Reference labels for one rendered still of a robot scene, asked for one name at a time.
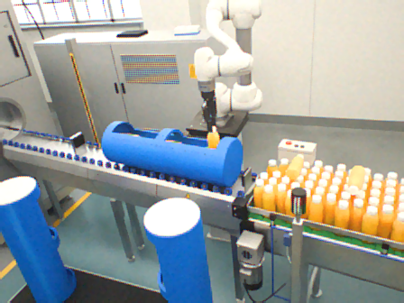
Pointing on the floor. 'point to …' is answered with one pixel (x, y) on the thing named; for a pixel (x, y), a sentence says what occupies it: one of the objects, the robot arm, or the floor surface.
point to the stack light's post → (297, 261)
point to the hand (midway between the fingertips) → (211, 124)
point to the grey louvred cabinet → (126, 79)
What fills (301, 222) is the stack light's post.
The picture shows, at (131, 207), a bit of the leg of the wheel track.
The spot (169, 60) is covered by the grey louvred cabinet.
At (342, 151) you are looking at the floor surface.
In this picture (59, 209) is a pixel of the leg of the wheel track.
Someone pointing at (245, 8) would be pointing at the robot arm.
